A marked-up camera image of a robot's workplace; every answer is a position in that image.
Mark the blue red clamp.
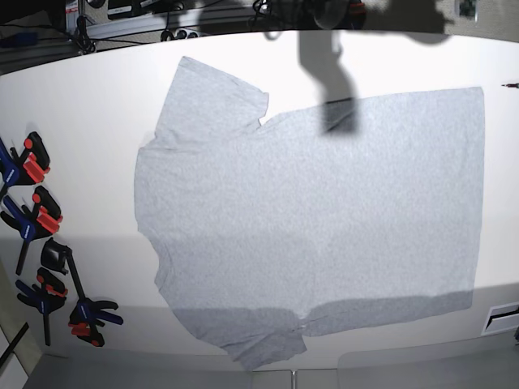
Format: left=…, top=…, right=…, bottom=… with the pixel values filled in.
left=15, top=267, right=68, bottom=347
left=1, top=131, right=50, bottom=198
left=1, top=186, right=62, bottom=276

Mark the black cables background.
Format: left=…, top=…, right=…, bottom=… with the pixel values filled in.
left=73, top=15, right=97, bottom=55

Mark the small red pen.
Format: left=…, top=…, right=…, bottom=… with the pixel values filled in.
left=501, top=83, right=519, bottom=89

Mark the grey T-shirt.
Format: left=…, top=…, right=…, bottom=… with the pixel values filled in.
left=135, top=58, right=485, bottom=370

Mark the blue red clamp upper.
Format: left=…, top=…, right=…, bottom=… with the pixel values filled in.
left=1, top=131, right=50, bottom=198

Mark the long bar clamp black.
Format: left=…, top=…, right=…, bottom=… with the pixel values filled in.
left=41, top=238, right=124, bottom=348

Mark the black strip left edge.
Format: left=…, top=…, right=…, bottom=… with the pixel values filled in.
left=1, top=323, right=29, bottom=365

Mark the white label black mark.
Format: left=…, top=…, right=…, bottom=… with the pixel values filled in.
left=481, top=302, right=518, bottom=336

